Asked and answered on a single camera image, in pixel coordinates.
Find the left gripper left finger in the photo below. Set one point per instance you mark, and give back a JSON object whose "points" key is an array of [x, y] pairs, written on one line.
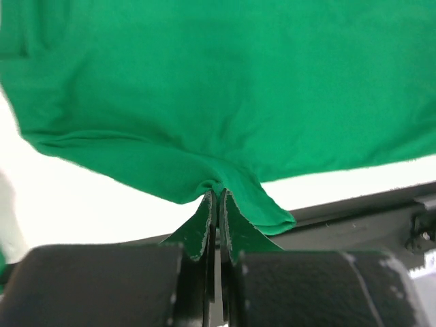
{"points": [[170, 283]]}

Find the green t shirt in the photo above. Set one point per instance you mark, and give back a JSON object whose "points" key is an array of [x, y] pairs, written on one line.
{"points": [[176, 98]]}

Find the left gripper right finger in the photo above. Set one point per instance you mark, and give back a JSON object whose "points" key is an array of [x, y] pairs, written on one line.
{"points": [[265, 285]]}

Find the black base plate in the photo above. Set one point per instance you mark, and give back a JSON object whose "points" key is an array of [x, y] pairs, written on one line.
{"points": [[357, 221]]}

